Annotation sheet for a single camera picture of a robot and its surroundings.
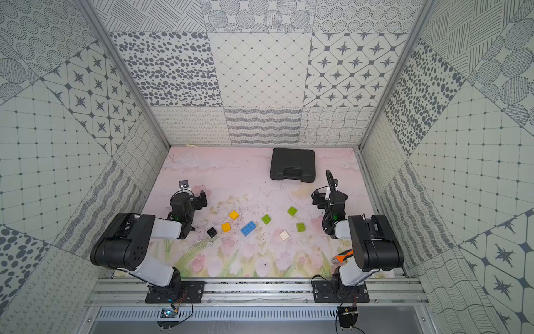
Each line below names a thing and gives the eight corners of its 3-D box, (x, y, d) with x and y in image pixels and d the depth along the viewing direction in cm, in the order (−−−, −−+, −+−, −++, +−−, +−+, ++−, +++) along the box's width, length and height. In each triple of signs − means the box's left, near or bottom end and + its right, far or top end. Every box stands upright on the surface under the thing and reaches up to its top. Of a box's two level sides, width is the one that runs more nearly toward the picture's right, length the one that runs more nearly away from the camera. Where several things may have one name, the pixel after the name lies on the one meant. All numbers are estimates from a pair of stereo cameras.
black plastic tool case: (270, 181, 106) (270, 176, 102) (270, 152, 119) (270, 147, 116) (317, 181, 106) (318, 176, 103) (312, 152, 119) (313, 147, 116)
